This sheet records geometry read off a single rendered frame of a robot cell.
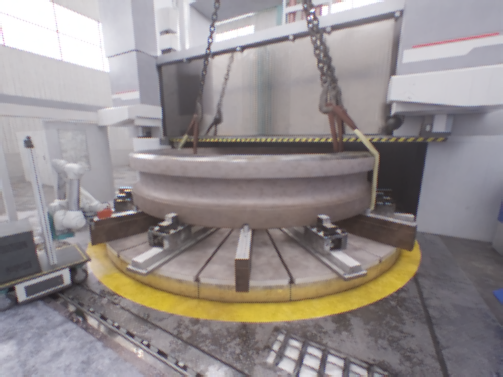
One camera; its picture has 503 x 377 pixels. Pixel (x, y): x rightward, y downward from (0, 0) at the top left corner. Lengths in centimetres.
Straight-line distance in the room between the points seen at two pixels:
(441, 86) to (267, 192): 237
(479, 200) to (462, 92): 270
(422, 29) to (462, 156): 250
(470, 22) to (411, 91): 105
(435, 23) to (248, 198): 323
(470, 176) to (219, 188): 455
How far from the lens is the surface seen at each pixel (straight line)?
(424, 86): 358
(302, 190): 315
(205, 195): 315
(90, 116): 710
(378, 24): 581
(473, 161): 569
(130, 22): 700
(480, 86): 367
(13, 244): 358
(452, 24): 422
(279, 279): 272
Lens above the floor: 182
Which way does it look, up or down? 12 degrees down
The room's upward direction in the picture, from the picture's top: straight up
